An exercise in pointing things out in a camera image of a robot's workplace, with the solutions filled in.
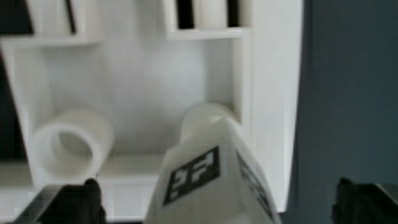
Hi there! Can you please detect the white L-shaped fence rail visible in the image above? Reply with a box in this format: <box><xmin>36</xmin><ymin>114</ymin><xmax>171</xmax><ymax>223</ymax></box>
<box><xmin>251</xmin><ymin>0</ymin><xmax>304</xmax><ymax>212</ymax></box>

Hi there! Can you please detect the white chair seat block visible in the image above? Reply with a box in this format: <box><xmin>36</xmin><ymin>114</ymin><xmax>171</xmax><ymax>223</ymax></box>
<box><xmin>0</xmin><ymin>0</ymin><xmax>246</xmax><ymax>222</ymax></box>

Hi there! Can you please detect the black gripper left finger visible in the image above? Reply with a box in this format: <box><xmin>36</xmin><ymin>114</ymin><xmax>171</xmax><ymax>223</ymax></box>
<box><xmin>11</xmin><ymin>178</ymin><xmax>107</xmax><ymax>224</ymax></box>

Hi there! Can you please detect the white chair leg with tag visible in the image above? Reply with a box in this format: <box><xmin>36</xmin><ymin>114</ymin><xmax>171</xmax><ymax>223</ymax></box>
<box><xmin>145</xmin><ymin>103</ymin><xmax>283</xmax><ymax>224</ymax></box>

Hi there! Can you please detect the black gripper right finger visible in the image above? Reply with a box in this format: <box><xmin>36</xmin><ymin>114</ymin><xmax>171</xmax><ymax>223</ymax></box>
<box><xmin>331</xmin><ymin>178</ymin><xmax>398</xmax><ymax>224</ymax></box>

